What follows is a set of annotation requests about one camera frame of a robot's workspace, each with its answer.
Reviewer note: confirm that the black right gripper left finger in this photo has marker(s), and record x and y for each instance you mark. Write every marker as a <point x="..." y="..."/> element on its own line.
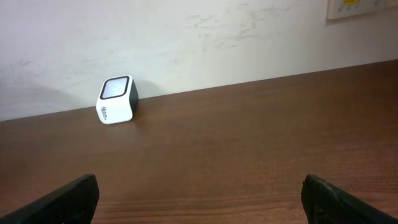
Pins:
<point x="74" y="202"/>

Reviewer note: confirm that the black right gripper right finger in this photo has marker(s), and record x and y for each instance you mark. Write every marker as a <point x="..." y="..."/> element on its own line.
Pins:
<point x="325" y="203"/>

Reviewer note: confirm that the wall switch panel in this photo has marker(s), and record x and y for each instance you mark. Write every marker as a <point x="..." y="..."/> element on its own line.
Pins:
<point x="338" y="9"/>

